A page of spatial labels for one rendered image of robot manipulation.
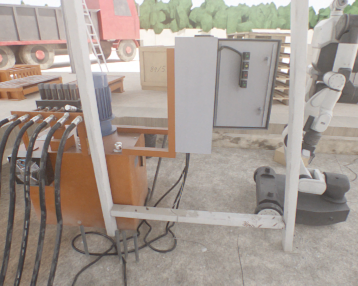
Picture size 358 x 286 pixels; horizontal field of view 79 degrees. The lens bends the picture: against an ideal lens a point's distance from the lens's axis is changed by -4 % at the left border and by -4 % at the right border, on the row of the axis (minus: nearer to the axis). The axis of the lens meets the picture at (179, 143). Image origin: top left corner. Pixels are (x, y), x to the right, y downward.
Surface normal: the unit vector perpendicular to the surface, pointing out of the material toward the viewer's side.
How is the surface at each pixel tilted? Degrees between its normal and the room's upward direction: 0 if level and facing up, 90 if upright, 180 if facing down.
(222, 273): 0
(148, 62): 90
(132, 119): 90
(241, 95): 90
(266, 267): 0
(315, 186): 90
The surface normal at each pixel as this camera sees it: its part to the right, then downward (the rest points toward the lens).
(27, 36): 0.75, 0.27
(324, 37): -0.87, 0.12
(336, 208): 0.00, -0.91
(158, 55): -0.29, 0.40
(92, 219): -0.06, 0.41
